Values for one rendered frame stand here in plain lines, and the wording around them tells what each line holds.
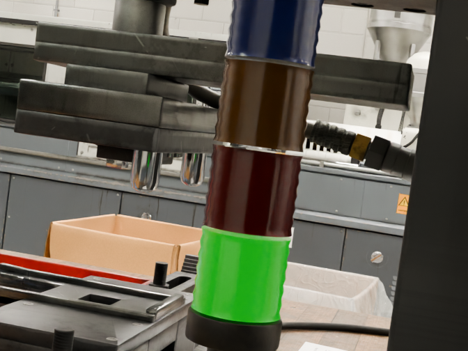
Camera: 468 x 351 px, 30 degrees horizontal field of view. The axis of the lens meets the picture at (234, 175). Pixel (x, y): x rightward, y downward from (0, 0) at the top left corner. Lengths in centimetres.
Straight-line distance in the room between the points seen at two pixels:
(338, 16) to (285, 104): 681
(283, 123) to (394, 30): 536
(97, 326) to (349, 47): 657
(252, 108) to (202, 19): 715
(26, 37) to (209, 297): 555
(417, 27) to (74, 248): 328
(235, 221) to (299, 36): 8
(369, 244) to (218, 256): 476
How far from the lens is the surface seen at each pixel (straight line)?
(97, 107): 57
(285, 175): 35
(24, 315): 61
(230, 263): 35
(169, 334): 66
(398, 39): 572
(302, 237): 517
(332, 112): 708
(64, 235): 307
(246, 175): 35
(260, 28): 35
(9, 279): 74
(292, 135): 35
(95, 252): 301
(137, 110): 56
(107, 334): 58
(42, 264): 96
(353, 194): 510
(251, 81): 35
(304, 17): 35
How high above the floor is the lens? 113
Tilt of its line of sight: 3 degrees down
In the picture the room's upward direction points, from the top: 8 degrees clockwise
